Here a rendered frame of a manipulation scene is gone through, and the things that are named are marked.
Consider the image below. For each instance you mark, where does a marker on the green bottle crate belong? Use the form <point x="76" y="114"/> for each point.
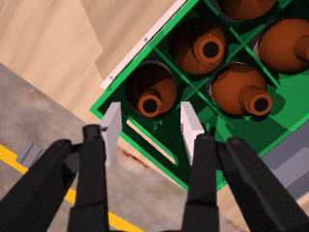
<point x="289" y="93"/>

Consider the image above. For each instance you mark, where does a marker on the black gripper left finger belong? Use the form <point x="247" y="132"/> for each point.
<point x="33" y="202"/>

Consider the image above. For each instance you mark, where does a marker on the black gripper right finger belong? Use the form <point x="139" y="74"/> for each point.
<point x="265" y="204"/>

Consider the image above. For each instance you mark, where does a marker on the dark grey rectangular tray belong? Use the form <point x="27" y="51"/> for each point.
<point x="289" y="161"/>

